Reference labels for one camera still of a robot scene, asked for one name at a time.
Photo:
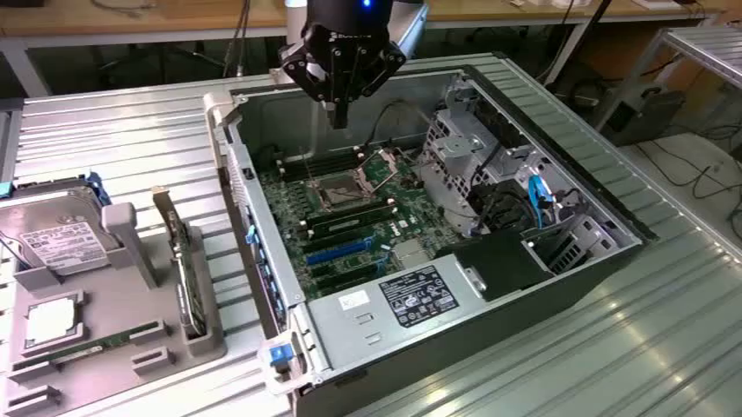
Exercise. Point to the silver metal drive cage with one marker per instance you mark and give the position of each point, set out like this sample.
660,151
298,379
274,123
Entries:
453,174

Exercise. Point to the metal socket cover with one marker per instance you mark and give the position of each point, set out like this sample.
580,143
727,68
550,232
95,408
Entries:
380,171

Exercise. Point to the CPU socket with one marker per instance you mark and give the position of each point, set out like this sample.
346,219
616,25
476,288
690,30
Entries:
340,191

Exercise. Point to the metal slat frame table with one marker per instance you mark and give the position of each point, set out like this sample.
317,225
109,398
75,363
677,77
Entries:
708,48

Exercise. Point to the blue disk caddy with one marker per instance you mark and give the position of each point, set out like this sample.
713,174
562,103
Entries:
98,184

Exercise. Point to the blue slot retainer clip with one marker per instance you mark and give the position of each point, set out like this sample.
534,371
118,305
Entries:
250,234

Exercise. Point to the green motherboard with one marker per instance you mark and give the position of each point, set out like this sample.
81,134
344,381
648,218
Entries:
400,217

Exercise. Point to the silver CPU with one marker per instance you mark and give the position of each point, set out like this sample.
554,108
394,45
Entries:
53,319

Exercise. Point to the open black PC case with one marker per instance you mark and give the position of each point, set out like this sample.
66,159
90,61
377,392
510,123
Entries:
522,326

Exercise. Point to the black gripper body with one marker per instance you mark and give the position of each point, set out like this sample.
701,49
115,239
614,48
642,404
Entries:
348,26

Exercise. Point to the grey parts rack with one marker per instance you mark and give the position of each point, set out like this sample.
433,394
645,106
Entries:
117,313

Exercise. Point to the black plastic air duct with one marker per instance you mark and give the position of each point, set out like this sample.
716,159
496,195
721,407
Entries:
498,265

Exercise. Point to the silver hard disk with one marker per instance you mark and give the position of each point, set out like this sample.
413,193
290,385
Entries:
58,243

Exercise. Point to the wooden desk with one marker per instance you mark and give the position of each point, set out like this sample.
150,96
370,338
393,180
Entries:
174,19
493,13

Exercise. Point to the blue case latch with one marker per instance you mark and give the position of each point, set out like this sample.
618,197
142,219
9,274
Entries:
279,353

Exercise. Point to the black graphics card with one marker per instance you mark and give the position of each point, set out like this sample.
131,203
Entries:
186,269

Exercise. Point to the blue expansion slot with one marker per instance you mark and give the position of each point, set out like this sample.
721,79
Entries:
340,254

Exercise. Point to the grey power supply unit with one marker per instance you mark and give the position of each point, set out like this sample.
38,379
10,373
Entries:
360,321

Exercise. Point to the black expansion slot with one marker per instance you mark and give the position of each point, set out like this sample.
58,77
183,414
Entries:
348,276

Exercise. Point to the silver chipset heatsink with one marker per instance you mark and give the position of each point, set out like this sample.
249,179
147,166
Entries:
412,251

